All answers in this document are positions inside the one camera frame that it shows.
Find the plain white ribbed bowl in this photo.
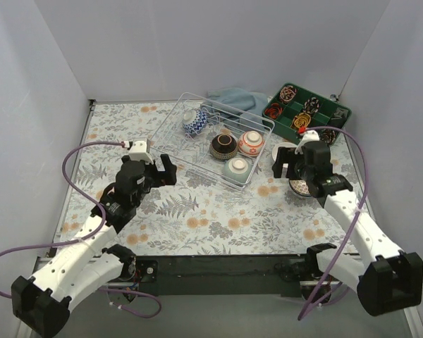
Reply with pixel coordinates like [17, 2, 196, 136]
[271, 142, 296, 172]

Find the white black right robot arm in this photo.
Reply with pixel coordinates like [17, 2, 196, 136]
[272, 141, 423, 316]

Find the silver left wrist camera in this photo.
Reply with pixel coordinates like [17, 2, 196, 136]
[121, 137, 154, 164]

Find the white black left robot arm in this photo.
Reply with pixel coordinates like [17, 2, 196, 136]
[11, 154, 177, 337]

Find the black glazed bowl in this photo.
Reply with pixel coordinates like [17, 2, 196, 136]
[209, 134, 238, 161]

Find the orange white floral bowl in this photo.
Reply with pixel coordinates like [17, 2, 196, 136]
[238, 130, 264, 157]

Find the light blue cloth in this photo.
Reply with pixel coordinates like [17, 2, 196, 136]
[207, 87, 268, 131]

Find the brown floral pattern bowl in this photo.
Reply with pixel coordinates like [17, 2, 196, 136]
[288, 180, 309, 195]

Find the dark floral rolled tie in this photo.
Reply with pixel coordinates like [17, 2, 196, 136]
[319, 129, 337, 146]

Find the black white rolled tie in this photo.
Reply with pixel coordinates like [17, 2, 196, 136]
[302, 96, 321, 115]

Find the floral patterned table mat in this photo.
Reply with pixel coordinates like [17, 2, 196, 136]
[55, 103, 345, 256]

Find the white wire dish rack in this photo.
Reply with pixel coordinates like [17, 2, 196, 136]
[152, 92, 274, 189]

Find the green compartment tray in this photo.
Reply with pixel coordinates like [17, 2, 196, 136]
[262, 83, 352, 144]

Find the grey folded cloth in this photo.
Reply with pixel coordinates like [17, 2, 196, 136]
[329, 107, 350, 128]

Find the yellow rolled tie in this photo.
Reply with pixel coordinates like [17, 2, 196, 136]
[292, 113, 312, 130]

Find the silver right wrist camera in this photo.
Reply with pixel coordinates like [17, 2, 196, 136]
[295, 127, 319, 154]

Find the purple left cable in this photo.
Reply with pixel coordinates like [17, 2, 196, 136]
[0, 140, 162, 320]

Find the purple cable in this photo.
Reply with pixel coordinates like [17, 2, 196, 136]
[0, 140, 162, 320]
[298, 125, 370, 321]

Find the brown patterned rolled tie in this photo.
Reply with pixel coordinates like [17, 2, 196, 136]
[279, 84, 298, 104]

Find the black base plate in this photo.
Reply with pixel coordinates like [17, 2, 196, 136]
[49, 251, 325, 296]

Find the blue white zigzag bowl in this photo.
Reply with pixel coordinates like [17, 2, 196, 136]
[182, 108, 208, 137]

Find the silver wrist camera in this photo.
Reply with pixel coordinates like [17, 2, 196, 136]
[121, 137, 154, 164]
[295, 127, 319, 154]

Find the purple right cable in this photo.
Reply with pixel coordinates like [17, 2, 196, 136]
[298, 125, 370, 321]

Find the pale green bowl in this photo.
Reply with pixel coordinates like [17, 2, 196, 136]
[223, 157, 252, 185]

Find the red diamond pattern bowl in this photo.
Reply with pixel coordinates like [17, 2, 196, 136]
[288, 180, 312, 198]

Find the red black rolled tie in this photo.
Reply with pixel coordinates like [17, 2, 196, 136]
[264, 103, 283, 120]

